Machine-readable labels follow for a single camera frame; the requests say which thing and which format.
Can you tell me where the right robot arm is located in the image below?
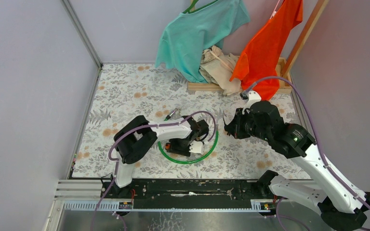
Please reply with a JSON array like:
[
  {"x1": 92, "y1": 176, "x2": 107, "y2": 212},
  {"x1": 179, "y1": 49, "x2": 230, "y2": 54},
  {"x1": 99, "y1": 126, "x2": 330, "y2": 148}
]
[{"x1": 224, "y1": 101, "x2": 370, "y2": 231}]

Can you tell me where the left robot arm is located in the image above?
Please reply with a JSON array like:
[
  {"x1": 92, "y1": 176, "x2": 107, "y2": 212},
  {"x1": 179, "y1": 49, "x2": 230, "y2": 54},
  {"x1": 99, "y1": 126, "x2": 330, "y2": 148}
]
[{"x1": 109, "y1": 115, "x2": 210, "y2": 198}]

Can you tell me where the orange t-shirt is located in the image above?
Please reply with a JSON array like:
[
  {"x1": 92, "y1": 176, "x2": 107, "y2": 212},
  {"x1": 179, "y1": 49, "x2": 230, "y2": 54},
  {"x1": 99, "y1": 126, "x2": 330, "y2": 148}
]
[{"x1": 230, "y1": 0, "x2": 304, "y2": 90}]

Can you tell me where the purple cable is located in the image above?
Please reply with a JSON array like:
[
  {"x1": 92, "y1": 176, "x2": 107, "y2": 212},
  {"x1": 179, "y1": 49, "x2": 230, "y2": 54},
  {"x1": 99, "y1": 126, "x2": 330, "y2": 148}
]
[
  {"x1": 242, "y1": 76, "x2": 370, "y2": 231},
  {"x1": 90, "y1": 110, "x2": 218, "y2": 231}
]

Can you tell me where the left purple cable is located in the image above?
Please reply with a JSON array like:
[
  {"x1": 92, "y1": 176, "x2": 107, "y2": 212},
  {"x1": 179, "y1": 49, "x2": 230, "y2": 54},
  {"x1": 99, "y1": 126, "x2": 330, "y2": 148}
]
[{"x1": 90, "y1": 110, "x2": 218, "y2": 231}]

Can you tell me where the teal t-shirt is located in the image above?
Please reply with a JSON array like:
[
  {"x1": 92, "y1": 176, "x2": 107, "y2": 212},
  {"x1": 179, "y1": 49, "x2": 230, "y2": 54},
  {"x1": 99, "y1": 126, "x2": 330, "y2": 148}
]
[{"x1": 155, "y1": 0, "x2": 251, "y2": 83}]

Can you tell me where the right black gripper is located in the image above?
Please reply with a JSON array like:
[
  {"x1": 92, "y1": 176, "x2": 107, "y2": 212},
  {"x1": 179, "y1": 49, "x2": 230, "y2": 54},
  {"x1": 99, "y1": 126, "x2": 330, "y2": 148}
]
[{"x1": 225, "y1": 107, "x2": 271, "y2": 141}]

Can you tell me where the wooden clothes rack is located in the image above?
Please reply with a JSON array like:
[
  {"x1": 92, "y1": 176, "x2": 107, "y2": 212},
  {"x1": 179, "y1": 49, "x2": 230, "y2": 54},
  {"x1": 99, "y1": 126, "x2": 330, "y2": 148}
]
[{"x1": 187, "y1": 0, "x2": 329, "y2": 95}]

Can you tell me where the floral table mat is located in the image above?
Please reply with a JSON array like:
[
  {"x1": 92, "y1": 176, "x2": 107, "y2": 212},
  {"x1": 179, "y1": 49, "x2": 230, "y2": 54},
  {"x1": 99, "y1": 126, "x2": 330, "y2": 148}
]
[{"x1": 71, "y1": 64, "x2": 309, "y2": 180}]

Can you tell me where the beige cloth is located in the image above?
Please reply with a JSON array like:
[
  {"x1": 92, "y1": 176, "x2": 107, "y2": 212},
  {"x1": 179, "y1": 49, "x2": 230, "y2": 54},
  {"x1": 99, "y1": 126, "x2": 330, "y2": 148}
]
[{"x1": 199, "y1": 45, "x2": 241, "y2": 96}]

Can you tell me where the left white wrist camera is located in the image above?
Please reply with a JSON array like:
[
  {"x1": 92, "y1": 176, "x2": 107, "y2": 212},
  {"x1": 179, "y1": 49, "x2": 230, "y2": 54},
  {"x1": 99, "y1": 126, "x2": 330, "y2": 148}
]
[{"x1": 189, "y1": 141, "x2": 204, "y2": 154}]

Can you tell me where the orange black padlock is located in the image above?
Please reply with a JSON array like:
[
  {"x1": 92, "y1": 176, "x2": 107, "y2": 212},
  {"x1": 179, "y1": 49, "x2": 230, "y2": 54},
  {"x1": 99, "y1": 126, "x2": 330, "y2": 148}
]
[{"x1": 165, "y1": 143, "x2": 171, "y2": 152}]

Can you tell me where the green clothes hanger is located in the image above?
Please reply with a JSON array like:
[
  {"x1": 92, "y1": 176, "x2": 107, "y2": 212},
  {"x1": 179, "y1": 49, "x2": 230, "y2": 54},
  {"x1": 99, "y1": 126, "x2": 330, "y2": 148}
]
[{"x1": 183, "y1": 0, "x2": 217, "y2": 14}]

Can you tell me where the green cable lock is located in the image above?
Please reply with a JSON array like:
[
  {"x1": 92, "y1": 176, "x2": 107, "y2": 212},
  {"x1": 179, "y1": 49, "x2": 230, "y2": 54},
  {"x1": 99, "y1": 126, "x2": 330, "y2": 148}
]
[{"x1": 157, "y1": 107, "x2": 220, "y2": 165}]

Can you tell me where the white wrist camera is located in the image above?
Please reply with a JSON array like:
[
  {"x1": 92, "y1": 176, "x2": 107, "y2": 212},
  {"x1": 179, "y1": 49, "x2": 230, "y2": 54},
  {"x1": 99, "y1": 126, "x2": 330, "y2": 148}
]
[
  {"x1": 240, "y1": 90, "x2": 262, "y2": 115},
  {"x1": 189, "y1": 141, "x2": 204, "y2": 154}
]

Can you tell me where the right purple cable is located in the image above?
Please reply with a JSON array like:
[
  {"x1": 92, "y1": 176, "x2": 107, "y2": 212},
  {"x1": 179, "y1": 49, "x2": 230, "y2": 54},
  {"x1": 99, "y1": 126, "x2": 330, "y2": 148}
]
[{"x1": 242, "y1": 76, "x2": 370, "y2": 231}]

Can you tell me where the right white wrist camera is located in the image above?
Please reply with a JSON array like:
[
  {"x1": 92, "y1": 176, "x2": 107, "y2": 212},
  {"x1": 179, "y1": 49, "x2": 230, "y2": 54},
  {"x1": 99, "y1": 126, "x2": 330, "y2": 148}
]
[{"x1": 240, "y1": 90, "x2": 262, "y2": 115}]

